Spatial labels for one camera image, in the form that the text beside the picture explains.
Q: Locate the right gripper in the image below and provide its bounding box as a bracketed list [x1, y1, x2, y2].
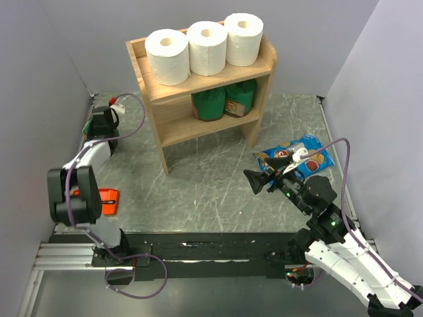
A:
[243, 156, 311, 214]

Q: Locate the green roll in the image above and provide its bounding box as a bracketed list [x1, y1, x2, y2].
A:
[81, 119, 92, 139]
[191, 87, 225, 122]
[224, 79, 257, 118]

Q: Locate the white paper towel roll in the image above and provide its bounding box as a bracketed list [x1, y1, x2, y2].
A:
[186, 21, 227, 77]

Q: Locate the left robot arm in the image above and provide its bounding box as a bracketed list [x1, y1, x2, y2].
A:
[47, 106, 131, 265]

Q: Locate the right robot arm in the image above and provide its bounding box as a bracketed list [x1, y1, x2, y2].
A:
[243, 157, 422, 316]

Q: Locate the wooden two-tier shelf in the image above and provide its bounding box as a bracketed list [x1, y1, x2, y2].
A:
[126, 36, 278, 173]

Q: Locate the blue Lay's chips bag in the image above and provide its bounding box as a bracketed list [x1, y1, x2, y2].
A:
[253, 134, 335, 180]

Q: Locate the orange flat package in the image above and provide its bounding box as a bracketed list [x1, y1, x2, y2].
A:
[82, 188, 120, 217]

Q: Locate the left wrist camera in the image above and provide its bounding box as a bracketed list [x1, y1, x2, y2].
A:
[108, 97, 126, 114]

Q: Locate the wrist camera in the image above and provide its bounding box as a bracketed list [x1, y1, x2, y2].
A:
[283, 143, 309, 174]
[108, 97, 126, 114]

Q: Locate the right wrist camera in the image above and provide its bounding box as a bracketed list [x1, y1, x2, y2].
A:
[283, 143, 309, 174]

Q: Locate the purple cable loop, base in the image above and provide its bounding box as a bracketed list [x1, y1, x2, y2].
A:
[104, 253, 169, 300]

